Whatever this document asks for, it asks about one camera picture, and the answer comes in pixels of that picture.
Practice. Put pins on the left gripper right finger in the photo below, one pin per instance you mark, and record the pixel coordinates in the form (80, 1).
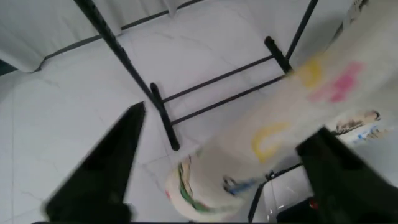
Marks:
(351, 186)

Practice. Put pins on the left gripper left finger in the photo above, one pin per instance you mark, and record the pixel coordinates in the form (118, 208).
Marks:
(93, 186)

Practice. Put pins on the cream printed garment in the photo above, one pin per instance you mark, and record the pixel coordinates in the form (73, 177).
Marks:
(295, 124)

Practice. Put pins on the black clothes rack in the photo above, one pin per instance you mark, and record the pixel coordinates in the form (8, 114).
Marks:
(164, 118)

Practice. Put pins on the white curtain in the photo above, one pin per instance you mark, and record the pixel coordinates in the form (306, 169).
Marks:
(46, 28)

